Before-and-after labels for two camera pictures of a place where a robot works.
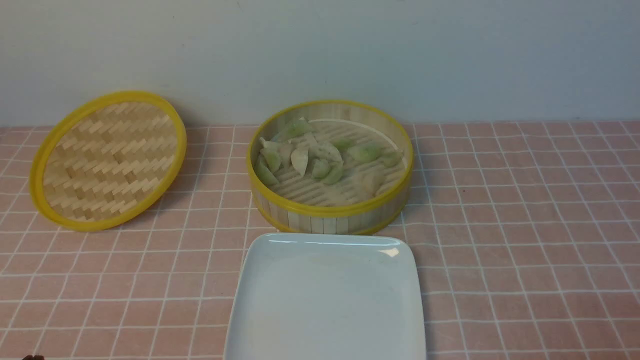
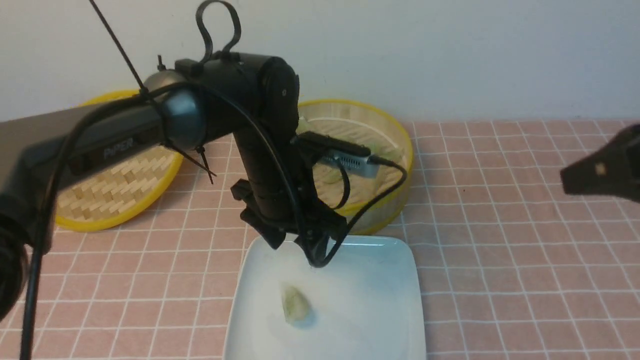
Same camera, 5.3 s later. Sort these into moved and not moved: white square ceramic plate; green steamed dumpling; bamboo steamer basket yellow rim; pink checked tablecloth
Moved: green steamed dumpling
Not moved: pink checked tablecloth; bamboo steamer basket yellow rim; white square ceramic plate
